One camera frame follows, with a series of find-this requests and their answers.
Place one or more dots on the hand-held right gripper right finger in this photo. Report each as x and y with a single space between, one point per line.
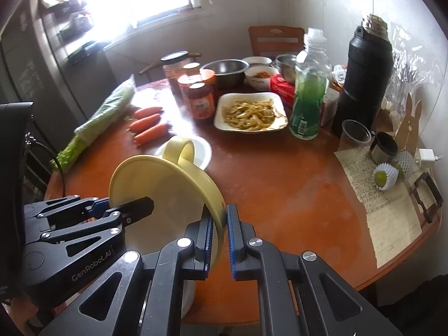
232 243

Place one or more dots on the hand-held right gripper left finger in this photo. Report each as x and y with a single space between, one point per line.
208 243

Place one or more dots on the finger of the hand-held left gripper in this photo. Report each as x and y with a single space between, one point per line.
136 208
99 207

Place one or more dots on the yellow bowl white inside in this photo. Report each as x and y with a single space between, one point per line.
164 189

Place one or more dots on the carrot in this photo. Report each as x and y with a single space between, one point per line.
148 112
144 122
152 133

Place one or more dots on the celery in plastic bag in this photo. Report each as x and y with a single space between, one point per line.
101 119

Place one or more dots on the orange label sauce jar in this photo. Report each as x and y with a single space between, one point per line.
202 103

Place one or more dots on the white plate with food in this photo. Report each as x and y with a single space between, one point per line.
250 112

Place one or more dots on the red label jar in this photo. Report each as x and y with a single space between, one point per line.
187 82

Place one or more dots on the glass jar black lid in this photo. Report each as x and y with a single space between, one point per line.
173 73

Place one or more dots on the dark cabinet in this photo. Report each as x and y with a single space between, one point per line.
45 77

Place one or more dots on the small orange lid bottle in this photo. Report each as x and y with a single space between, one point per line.
208 76

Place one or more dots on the printed paper sheet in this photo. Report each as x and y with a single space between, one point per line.
385 217

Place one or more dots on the green plastic bottle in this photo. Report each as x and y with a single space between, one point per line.
308 105

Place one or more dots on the large metal bowl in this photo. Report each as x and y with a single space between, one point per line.
224 73

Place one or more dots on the red packet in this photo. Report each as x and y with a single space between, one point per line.
281 89

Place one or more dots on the clear plastic cup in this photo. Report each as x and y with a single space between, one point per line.
355 134

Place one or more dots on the fruit in foam net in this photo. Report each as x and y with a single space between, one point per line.
383 178
402 164

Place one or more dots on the white bowl with food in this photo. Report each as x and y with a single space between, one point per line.
260 78

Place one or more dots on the small carton box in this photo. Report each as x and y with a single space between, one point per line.
329 106

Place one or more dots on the steel cup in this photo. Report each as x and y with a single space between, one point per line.
383 148

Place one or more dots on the plain white bowl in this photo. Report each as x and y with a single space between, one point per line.
257 60

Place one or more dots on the small metal bowl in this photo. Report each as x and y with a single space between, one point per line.
287 66

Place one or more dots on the small white cup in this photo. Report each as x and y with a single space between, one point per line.
339 75

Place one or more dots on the black thermos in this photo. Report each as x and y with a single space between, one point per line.
364 84

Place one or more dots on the white charger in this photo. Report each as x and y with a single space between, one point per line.
425 156

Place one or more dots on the cardboard rabbit cutout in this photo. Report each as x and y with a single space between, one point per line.
411 122

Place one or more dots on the clear plastic bag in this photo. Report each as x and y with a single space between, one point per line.
416 59

